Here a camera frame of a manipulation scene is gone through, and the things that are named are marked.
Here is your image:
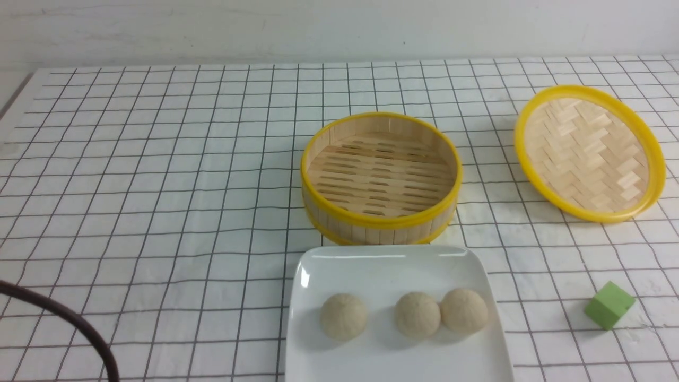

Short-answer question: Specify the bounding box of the yellow rimmed woven steamer lid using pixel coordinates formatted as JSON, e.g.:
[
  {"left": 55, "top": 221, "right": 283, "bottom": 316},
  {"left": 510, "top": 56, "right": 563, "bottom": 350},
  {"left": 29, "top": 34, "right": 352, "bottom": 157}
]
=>
[{"left": 514, "top": 84, "right": 667, "bottom": 223}]

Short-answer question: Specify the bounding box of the green wooden cube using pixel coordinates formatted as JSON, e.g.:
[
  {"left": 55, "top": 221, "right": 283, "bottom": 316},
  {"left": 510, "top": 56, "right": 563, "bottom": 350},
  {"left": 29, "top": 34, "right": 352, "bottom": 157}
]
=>
[{"left": 584, "top": 281, "right": 636, "bottom": 331}]

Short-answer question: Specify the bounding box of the yellow rimmed bamboo steamer basket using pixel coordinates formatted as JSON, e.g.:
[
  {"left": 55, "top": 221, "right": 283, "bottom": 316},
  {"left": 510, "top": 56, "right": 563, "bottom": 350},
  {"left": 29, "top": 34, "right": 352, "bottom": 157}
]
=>
[{"left": 300, "top": 112, "right": 463, "bottom": 245}]

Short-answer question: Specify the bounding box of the steamed bun moved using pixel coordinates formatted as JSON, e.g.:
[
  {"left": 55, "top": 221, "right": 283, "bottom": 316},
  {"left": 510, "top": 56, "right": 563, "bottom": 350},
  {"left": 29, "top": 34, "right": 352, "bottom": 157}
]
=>
[
  {"left": 440, "top": 288, "right": 489, "bottom": 335},
  {"left": 320, "top": 293, "right": 369, "bottom": 342},
  {"left": 395, "top": 292, "right": 441, "bottom": 341}
]

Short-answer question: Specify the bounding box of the white square ceramic plate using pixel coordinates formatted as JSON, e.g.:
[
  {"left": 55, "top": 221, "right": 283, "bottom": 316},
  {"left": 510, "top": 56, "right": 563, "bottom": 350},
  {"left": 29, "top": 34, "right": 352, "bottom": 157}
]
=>
[{"left": 285, "top": 245, "right": 516, "bottom": 381}]

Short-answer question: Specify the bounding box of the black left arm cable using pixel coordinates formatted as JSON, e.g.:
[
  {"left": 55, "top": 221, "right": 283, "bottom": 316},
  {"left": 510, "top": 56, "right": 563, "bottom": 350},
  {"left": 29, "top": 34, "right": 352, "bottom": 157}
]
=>
[{"left": 0, "top": 280, "right": 120, "bottom": 382}]

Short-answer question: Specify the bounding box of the white black grid tablecloth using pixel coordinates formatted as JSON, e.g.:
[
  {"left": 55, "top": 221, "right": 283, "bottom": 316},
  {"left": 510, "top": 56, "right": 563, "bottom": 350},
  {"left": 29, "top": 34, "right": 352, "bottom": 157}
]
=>
[{"left": 1, "top": 55, "right": 677, "bottom": 381}]

